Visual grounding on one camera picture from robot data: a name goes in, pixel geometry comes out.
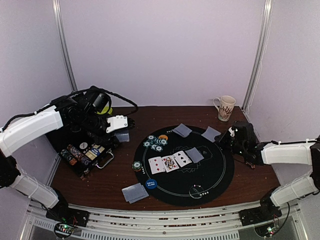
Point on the white round dealer chip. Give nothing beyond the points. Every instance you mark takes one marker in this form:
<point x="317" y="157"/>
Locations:
<point x="83" y="145"/>

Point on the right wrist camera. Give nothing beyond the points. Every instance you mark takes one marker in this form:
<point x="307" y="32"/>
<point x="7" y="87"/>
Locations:
<point x="244" y="134"/>

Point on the orange big blind button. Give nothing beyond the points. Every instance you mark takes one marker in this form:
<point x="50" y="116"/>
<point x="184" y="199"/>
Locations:
<point x="163" y="136"/>

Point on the blue green poker chips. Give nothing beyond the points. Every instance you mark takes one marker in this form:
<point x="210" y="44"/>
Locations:
<point x="154" y="143"/>

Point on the left aluminium frame post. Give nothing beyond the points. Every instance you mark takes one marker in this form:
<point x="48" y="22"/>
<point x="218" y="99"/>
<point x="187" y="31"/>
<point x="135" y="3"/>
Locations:
<point x="63" y="43"/>

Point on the black poker chip case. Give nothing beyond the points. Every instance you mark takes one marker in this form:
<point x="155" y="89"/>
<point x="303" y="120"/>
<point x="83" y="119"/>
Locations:
<point x="80" y="150"/>

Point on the dealt cards front pile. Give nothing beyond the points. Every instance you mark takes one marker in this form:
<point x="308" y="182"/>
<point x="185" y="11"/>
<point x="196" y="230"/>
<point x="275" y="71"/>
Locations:
<point x="134" y="193"/>

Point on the texas holdem card deck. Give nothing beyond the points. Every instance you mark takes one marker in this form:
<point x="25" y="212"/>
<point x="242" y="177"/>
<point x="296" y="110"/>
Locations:
<point x="94" y="151"/>

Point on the face-down board card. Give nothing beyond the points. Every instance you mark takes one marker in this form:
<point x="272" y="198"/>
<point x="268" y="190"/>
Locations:
<point x="210" y="134"/>
<point x="194" y="154"/>

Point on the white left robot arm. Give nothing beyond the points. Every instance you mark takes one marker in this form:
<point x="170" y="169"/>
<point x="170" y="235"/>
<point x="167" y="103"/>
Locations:
<point x="21" y="136"/>

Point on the aluminium frame post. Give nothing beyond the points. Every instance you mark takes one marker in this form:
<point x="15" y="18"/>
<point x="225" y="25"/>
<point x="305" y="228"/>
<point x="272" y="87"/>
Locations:
<point x="260" y="51"/>
<point x="63" y="43"/>

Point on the dealt cards pile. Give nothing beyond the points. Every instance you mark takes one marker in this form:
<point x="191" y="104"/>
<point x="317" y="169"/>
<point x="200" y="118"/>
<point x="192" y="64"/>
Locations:
<point x="182" y="130"/>
<point x="134" y="193"/>

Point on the queen of hearts card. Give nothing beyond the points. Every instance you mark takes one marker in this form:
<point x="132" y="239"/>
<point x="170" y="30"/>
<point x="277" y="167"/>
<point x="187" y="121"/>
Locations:
<point x="169" y="163"/>

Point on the dealt cards back pile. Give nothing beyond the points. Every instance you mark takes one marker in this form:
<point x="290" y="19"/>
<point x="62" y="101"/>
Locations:
<point x="182" y="130"/>

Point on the blue small blind button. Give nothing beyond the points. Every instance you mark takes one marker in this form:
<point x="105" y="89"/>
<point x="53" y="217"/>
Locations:
<point x="151" y="184"/>

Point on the three of diamonds card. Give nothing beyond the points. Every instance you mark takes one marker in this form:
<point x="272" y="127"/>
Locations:
<point x="156" y="165"/>

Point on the white patterned mug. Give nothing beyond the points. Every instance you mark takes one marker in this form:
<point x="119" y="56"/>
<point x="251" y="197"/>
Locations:
<point x="224" y="105"/>

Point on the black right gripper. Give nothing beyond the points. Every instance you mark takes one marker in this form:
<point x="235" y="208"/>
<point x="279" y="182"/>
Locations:
<point x="227" y="139"/>

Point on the stack of poker chips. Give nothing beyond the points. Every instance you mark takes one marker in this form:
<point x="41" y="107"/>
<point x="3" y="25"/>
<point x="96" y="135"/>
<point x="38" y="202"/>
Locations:
<point x="137" y="166"/>

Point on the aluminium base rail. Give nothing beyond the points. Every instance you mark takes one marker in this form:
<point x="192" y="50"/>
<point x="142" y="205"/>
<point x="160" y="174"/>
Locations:
<point x="214" y="223"/>

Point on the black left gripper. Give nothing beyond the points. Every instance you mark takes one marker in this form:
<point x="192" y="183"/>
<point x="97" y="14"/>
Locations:
<point x="110" y="138"/>

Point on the front row poker chips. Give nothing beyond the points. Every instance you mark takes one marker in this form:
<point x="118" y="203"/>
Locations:
<point x="74" y="156"/>

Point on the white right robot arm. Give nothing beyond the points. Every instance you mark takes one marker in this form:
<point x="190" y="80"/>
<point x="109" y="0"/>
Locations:
<point x="296" y="165"/>

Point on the round black poker mat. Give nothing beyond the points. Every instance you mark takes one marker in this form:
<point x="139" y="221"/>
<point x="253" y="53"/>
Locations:
<point x="214" y="173"/>

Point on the clear dealer button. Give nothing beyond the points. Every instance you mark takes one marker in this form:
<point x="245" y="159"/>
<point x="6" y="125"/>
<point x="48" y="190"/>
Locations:
<point x="196" y="191"/>

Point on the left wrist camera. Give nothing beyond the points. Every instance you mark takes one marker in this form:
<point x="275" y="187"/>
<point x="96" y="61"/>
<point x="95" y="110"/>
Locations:
<point x="96" y="100"/>

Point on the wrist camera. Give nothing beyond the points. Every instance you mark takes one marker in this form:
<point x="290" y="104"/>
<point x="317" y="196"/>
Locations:
<point x="96" y="100"/>
<point x="244" y="134"/>

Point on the green bowl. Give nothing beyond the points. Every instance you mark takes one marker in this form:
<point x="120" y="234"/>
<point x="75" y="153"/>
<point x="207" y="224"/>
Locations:
<point x="106" y="110"/>

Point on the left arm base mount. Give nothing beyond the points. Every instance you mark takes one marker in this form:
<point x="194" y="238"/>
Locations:
<point x="67" y="222"/>

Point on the grey cloth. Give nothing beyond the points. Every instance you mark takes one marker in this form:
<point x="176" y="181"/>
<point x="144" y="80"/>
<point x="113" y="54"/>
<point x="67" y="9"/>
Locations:
<point x="123" y="136"/>

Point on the three of spades card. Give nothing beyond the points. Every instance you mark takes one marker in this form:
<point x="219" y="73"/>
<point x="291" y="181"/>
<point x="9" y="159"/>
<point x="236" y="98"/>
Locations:
<point x="181" y="158"/>

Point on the right aluminium frame post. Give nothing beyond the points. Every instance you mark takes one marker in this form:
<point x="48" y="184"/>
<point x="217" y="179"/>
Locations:
<point x="260" y="51"/>

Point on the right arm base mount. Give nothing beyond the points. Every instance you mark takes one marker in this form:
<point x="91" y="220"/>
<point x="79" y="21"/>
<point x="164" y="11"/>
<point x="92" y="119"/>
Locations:
<point x="266" y="220"/>

